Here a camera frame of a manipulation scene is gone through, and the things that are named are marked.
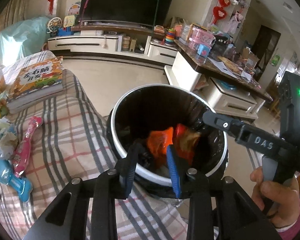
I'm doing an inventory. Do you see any black white trash bin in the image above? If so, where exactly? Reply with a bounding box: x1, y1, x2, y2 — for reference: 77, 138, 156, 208
107, 84, 229, 198

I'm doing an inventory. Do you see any white paper sheet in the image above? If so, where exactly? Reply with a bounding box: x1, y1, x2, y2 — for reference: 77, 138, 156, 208
207, 57, 238, 79

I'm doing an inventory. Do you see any person's right hand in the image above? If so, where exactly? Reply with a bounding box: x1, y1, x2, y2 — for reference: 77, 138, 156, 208
250, 167, 300, 228

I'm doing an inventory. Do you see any rainbow stacking ring toy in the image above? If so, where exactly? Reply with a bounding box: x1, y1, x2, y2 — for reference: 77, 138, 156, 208
164, 28, 176, 46

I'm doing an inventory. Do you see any pink storage box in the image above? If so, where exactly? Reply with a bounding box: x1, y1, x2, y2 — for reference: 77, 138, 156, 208
188, 26, 215, 51

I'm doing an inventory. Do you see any blue brush blister pack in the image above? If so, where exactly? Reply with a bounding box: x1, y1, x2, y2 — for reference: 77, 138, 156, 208
0, 158, 33, 202

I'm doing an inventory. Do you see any teal covered armchair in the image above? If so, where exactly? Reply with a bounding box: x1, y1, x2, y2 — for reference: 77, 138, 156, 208
0, 16, 50, 66

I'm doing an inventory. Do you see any right red heart decoration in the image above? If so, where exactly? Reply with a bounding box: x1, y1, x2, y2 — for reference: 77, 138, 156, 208
211, 0, 232, 25

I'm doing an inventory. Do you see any orange children's book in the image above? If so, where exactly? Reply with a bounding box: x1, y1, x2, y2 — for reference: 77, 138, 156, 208
6, 56, 64, 114

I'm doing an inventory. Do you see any ferris wheel toy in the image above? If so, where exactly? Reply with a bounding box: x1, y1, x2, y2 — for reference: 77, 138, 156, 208
47, 17, 62, 33

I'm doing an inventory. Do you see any pink toothbrush pack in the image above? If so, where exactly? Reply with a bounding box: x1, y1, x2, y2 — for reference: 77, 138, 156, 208
12, 116, 43, 178

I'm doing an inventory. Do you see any red white 1928 box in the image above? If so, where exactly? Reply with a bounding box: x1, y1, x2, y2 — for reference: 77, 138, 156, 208
173, 124, 201, 165

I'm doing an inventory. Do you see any brown marble coffee table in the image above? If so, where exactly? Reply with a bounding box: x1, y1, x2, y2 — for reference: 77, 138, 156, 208
165, 40, 272, 120

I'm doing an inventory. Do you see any right beige curtain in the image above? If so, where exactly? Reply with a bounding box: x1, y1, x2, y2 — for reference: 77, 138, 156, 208
0, 0, 29, 32

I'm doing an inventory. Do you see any black flat television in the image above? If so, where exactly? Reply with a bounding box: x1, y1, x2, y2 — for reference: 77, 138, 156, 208
79, 0, 172, 26

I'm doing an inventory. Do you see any plaid checkered blanket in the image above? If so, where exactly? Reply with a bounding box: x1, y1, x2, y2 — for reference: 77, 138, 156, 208
0, 70, 187, 239

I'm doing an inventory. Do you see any white tv cabinet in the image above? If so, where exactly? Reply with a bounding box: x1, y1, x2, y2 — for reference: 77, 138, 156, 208
47, 35, 177, 66

